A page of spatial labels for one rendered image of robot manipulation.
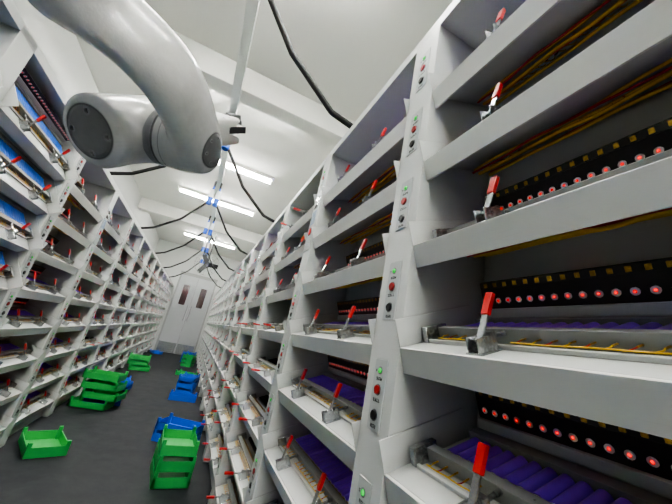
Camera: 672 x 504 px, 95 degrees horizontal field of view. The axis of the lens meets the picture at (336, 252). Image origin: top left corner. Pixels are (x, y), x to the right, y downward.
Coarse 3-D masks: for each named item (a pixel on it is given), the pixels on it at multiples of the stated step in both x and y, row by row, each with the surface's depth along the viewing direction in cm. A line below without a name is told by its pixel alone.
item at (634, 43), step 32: (640, 32) 35; (576, 64) 40; (608, 64) 37; (640, 64) 42; (544, 96) 44; (576, 96) 48; (608, 96) 47; (640, 96) 47; (480, 128) 54; (512, 128) 49; (544, 128) 57; (576, 128) 55; (448, 160) 61; (480, 160) 68
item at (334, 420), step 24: (336, 360) 111; (288, 384) 113; (312, 384) 102; (336, 384) 99; (360, 384) 94; (288, 408) 100; (312, 408) 86; (336, 408) 75; (360, 408) 73; (312, 432) 80; (336, 432) 68
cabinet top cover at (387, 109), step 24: (456, 0) 76; (480, 0) 73; (504, 0) 72; (456, 24) 79; (480, 24) 78; (408, 72) 95; (384, 96) 105; (408, 96) 103; (360, 120) 118; (384, 120) 116; (360, 144) 131
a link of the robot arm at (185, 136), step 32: (32, 0) 28; (64, 0) 27; (96, 0) 28; (128, 0) 30; (96, 32) 28; (128, 32) 30; (160, 32) 32; (128, 64) 30; (160, 64) 31; (192, 64) 34; (160, 96) 32; (192, 96) 34; (160, 128) 37; (192, 128) 36; (160, 160) 40; (192, 160) 39
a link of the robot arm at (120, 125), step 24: (72, 96) 35; (96, 96) 34; (120, 96) 37; (144, 96) 41; (72, 120) 35; (96, 120) 35; (120, 120) 35; (144, 120) 37; (72, 144) 37; (96, 144) 36; (120, 144) 36; (144, 144) 38
